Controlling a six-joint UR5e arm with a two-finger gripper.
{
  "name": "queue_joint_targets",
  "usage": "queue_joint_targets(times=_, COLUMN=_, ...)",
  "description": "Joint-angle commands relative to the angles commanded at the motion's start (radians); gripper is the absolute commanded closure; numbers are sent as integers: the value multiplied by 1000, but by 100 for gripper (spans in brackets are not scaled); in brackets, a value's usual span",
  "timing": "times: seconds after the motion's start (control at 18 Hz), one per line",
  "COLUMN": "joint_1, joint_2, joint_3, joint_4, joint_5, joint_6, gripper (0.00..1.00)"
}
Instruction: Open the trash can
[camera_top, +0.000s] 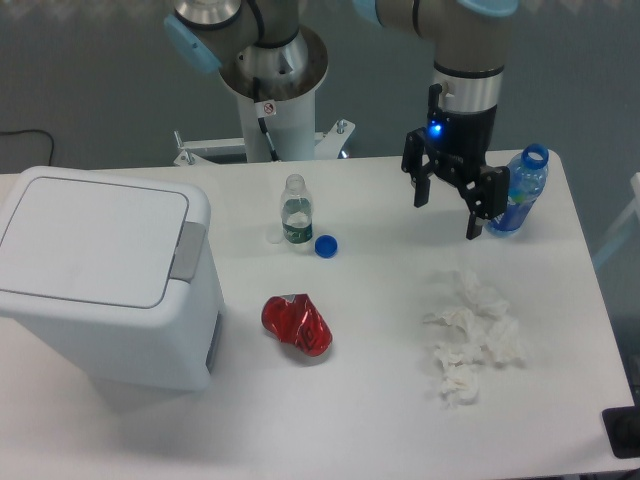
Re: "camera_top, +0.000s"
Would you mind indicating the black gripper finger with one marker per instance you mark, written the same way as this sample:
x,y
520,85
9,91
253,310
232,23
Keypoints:
x,y
486,197
412,164

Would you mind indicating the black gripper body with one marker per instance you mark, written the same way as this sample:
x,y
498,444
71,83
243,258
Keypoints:
x,y
456,144

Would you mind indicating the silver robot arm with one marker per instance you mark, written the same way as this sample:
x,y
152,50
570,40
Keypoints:
x,y
469,39

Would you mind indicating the crushed red soda can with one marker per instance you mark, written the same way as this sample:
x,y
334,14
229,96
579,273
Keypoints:
x,y
295,320

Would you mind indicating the white plastic trash can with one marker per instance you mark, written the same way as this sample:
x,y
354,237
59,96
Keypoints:
x,y
169,345

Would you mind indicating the white trash can lid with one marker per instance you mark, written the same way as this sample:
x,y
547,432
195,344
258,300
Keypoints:
x,y
89,241

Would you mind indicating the blue plastic bottle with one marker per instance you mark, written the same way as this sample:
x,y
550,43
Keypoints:
x,y
528,175

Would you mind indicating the crumpled white tissue top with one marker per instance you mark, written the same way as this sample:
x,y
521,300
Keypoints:
x,y
482,299

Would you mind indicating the crumpled white tissue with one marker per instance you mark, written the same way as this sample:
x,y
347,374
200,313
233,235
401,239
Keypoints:
x,y
503,341
482,299
461,318
460,379

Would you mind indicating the crumpled white tissue left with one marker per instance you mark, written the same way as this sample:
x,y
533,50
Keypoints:
x,y
461,318

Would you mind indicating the blue bottle cap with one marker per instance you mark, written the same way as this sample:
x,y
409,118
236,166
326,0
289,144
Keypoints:
x,y
326,246

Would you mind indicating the clear green-label water bottle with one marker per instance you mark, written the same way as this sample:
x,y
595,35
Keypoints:
x,y
296,211

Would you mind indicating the crumpled white tissue right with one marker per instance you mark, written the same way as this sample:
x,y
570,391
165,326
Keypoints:
x,y
503,341

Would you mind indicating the white bottle cap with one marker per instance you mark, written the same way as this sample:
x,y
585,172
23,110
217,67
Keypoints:
x,y
274,237

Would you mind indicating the crumpled white tissue bottom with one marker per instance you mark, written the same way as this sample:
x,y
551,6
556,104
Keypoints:
x,y
460,379

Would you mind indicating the grey lid push button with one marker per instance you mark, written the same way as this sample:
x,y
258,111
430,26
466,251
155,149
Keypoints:
x,y
187,252

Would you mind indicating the black device at edge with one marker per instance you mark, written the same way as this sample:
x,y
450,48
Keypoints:
x,y
622,428

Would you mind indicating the white frame at right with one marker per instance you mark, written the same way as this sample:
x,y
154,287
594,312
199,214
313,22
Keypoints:
x,y
621,229

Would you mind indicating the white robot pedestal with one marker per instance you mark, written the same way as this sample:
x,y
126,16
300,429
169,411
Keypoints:
x,y
275,91

